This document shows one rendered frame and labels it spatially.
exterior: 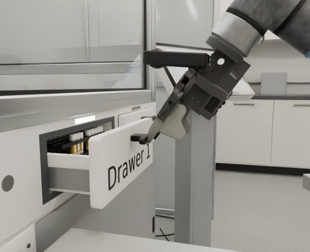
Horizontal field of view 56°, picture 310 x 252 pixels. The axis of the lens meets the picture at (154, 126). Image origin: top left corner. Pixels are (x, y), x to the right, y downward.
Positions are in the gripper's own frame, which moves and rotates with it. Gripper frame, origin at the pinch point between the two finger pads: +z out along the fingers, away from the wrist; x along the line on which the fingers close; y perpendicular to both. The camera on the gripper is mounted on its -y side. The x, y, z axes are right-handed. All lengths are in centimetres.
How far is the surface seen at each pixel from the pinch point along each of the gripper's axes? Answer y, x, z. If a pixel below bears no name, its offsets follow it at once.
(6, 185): -8.9, -21.8, 11.4
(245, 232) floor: 74, 147, 60
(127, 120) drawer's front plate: -9.8, 19.4, 7.1
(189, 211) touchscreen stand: 26, 84, 46
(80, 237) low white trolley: 1.9, -12.7, 17.7
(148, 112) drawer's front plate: -10.0, 38.6, 6.9
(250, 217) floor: 77, 172, 58
